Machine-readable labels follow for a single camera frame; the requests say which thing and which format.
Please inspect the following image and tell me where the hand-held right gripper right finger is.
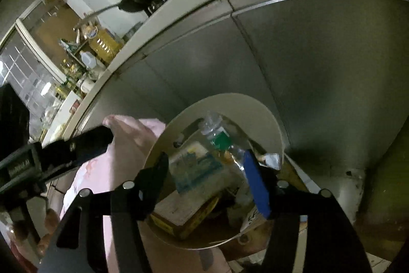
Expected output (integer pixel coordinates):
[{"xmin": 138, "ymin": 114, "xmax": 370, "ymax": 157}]
[{"xmin": 243, "ymin": 150, "xmax": 373, "ymax": 273}]

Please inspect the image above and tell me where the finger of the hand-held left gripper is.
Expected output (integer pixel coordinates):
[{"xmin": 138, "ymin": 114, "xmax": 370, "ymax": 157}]
[{"xmin": 40, "ymin": 126, "xmax": 115, "ymax": 179}]

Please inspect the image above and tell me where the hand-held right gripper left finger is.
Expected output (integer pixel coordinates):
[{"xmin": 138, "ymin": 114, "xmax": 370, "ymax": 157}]
[{"xmin": 40, "ymin": 152, "xmax": 169, "ymax": 273}]

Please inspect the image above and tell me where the yellow and brown cardboard box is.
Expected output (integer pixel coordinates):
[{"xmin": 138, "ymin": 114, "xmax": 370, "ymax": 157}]
[{"xmin": 150, "ymin": 185, "xmax": 222, "ymax": 240}]

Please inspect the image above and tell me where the clear bottle with green label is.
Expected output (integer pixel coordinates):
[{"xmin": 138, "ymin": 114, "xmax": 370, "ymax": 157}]
[{"xmin": 199, "ymin": 112, "xmax": 254, "ymax": 173}]

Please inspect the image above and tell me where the beige round trash bin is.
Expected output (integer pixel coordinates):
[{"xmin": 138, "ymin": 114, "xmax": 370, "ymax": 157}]
[{"xmin": 140, "ymin": 93, "xmax": 286, "ymax": 250}]

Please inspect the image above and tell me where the person's left hand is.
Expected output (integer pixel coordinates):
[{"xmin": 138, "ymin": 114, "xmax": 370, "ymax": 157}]
[{"xmin": 11, "ymin": 210, "xmax": 61, "ymax": 261}]

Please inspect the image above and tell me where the white paper scrap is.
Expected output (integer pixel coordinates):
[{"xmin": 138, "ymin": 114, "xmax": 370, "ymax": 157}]
[{"xmin": 265, "ymin": 153, "xmax": 282, "ymax": 169}]

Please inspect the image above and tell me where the pink blanket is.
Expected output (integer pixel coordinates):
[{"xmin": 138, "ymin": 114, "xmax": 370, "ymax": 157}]
[{"xmin": 60, "ymin": 115, "xmax": 232, "ymax": 273}]

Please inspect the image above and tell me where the white plastic jug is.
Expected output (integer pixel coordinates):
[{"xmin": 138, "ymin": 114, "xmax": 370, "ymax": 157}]
[{"xmin": 79, "ymin": 50, "xmax": 98, "ymax": 69}]

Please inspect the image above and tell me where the yellow crate with white marks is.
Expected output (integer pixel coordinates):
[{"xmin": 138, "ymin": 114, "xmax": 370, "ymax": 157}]
[{"xmin": 88, "ymin": 29, "xmax": 125, "ymax": 65}]

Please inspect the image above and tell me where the stainless steel cabinet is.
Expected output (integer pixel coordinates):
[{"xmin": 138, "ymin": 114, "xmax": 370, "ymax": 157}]
[{"xmin": 72, "ymin": 0, "xmax": 409, "ymax": 230}]

